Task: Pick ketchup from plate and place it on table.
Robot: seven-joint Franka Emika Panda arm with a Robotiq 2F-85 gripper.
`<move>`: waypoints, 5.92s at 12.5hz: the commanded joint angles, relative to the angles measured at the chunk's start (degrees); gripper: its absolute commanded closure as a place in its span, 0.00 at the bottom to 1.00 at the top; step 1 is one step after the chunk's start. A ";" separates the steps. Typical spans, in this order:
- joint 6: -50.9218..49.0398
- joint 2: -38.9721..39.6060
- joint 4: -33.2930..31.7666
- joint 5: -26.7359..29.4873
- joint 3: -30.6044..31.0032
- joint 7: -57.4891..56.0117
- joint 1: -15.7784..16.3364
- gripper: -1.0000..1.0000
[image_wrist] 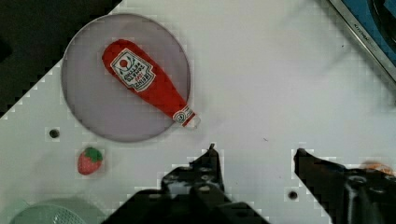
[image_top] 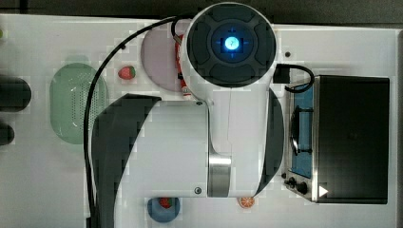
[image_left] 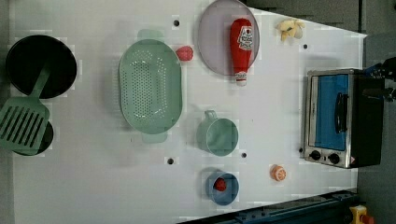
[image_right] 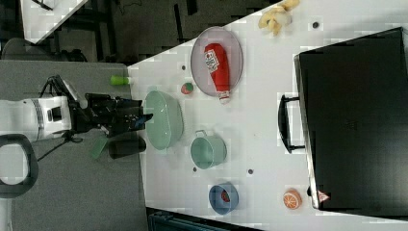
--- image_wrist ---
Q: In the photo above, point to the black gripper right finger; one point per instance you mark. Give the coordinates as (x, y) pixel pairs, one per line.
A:
(349, 196)

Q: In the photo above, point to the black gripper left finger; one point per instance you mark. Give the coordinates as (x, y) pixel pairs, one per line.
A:
(192, 194)

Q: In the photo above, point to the red plush ketchup bottle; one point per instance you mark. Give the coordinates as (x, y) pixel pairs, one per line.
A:
(140, 74)

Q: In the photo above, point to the round grey plate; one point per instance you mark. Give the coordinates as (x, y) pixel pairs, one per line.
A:
(101, 103)

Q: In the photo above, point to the orange object behind finger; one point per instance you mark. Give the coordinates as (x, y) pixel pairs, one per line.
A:
(378, 166)

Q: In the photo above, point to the plush strawberry toy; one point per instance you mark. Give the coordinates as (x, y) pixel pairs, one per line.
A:
(89, 161)

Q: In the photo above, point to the pale green perforated bowl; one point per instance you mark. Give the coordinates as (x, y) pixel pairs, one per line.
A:
(59, 211)

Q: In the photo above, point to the blue tray with metal rim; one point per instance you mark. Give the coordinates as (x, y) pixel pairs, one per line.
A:
(373, 23)

